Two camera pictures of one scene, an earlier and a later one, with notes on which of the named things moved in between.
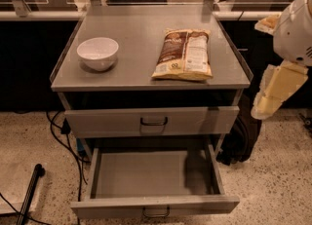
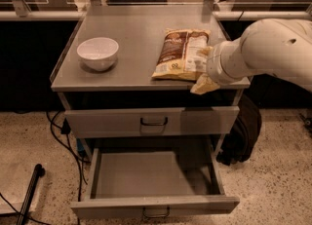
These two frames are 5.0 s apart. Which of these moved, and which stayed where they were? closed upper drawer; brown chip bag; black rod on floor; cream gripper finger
Moved: cream gripper finger
Stayed: brown chip bag; closed upper drawer; black rod on floor
